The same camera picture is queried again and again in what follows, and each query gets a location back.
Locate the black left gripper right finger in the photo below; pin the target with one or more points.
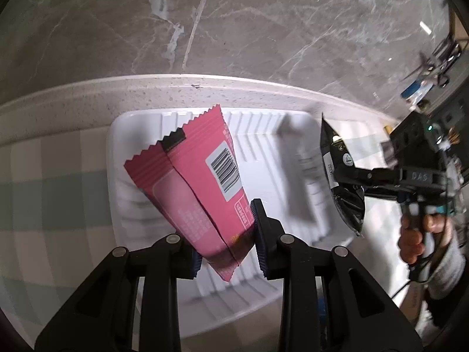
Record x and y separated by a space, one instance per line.
330 302

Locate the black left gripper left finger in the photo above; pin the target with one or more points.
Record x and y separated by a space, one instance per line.
99 315

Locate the pink snack packet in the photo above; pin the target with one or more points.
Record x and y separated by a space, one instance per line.
192 177

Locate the person's right hand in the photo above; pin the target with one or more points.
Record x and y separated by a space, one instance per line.
411 244

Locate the blue sponge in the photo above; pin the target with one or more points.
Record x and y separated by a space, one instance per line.
418 89

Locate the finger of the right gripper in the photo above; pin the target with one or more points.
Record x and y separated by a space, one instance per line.
362 176
380 192

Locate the black snack packet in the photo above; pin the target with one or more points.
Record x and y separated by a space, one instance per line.
339 167

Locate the checkered tablecloth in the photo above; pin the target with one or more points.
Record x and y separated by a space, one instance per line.
56 227

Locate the white plastic tray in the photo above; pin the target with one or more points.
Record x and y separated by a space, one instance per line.
279 159

